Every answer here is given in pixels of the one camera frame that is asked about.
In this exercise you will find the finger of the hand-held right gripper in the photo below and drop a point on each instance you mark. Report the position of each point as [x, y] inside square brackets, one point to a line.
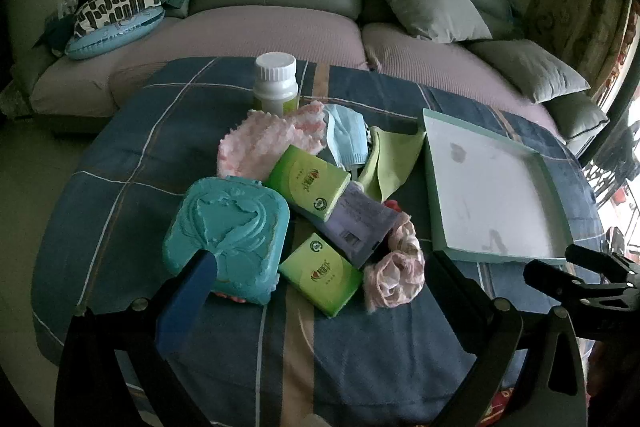
[600, 263]
[565, 284]

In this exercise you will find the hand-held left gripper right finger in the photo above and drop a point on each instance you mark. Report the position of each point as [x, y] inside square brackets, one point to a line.
[475, 317]

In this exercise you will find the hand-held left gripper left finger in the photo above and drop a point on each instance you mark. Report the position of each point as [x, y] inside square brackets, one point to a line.
[185, 307]

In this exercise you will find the teal plastic box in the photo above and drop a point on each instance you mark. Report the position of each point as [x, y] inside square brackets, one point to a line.
[225, 227]

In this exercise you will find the pink floral scrunchie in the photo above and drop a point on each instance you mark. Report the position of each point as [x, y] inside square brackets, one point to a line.
[395, 272]

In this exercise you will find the light green tray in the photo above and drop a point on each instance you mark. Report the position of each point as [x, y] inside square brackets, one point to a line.
[490, 187]

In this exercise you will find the green tissue pack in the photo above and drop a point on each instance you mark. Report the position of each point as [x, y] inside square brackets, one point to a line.
[305, 179]
[320, 274]

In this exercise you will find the purple tissue pack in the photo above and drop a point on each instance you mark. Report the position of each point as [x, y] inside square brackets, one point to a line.
[360, 217]

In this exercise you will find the pink fluffy cloth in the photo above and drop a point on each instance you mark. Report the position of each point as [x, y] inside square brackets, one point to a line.
[250, 142]

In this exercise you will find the light green cloth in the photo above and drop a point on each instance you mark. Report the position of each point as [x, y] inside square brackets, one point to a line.
[387, 162]

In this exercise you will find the blue face mask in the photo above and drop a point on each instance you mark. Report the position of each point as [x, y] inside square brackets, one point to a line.
[345, 132]

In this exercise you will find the black metal railing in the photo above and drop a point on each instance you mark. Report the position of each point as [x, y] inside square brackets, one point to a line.
[610, 167]

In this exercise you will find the grey piped cushion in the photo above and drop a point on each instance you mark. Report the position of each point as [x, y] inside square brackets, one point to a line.
[575, 117]

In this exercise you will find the blue plaid blanket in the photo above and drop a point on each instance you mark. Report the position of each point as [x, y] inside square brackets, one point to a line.
[150, 157]

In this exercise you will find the grey oblong cushion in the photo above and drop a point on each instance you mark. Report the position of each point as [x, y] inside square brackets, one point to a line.
[535, 67]

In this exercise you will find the white pill bottle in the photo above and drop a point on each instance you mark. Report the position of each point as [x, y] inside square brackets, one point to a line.
[275, 82]

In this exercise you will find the patterned blue pillow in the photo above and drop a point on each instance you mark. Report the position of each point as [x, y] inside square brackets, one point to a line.
[110, 12]

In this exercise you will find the grey square cushion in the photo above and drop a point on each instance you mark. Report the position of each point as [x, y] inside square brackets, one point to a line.
[430, 2]

